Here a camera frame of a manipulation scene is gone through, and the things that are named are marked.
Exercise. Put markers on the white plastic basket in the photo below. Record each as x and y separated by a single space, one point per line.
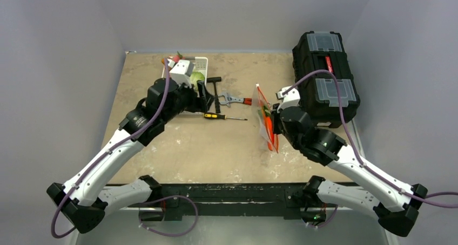
200 65

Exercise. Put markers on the clear zip top bag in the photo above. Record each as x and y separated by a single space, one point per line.
259 99

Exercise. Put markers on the pink toy peach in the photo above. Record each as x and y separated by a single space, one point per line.
176 58

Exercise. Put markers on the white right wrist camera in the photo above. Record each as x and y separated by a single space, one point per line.
288 98

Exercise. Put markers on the green toy cabbage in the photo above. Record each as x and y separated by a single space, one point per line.
195 77

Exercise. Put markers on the black toolbox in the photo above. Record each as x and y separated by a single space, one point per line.
322 94

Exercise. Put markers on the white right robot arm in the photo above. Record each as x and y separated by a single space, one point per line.
381 196

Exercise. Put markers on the black hammer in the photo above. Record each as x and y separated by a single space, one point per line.
214 81

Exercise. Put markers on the yellow black screwdriver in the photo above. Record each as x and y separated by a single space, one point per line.
216 116

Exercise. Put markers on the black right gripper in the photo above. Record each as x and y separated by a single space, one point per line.
276 122

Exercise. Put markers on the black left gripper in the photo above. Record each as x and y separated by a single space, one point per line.
201 103

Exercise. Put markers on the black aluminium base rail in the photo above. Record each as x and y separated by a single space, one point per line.
288 200

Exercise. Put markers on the orange toy carrot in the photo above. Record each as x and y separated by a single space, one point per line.
265 112

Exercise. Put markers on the red handled adjustable wrench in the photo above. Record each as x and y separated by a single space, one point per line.
229 99

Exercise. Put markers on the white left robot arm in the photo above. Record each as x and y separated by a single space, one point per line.
83 199

